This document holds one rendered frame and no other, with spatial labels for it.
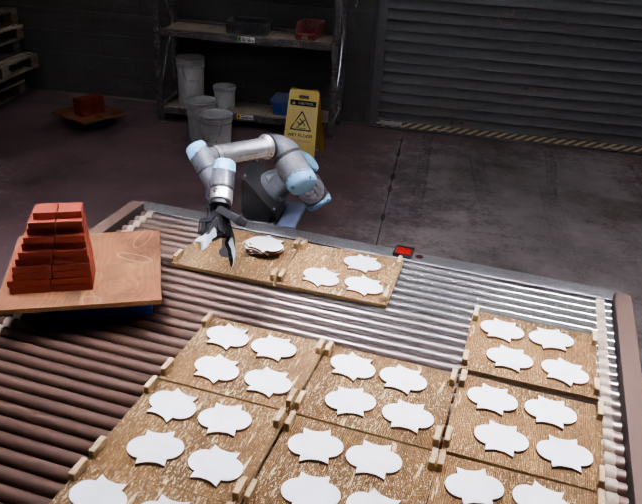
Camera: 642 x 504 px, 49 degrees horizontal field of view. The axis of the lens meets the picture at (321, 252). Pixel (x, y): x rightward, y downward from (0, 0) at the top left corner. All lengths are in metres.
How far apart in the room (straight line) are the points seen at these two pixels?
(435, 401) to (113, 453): 0.89
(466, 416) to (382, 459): 0.32
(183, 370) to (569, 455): 1.10
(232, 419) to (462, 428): 0.63
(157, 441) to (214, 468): 0.18
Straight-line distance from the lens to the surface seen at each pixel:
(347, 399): 2.05
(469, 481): 1.88
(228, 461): 1.87
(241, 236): 2.91
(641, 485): 2.03
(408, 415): 2.03
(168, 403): 2.04
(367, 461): 1.88
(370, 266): 2.72
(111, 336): 2.38
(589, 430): 2.16
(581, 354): 2.45
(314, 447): 1.90
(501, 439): 2.02
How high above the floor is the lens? 2.25
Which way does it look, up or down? 28 degrees down
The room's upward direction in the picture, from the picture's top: 3 degrees clockwise
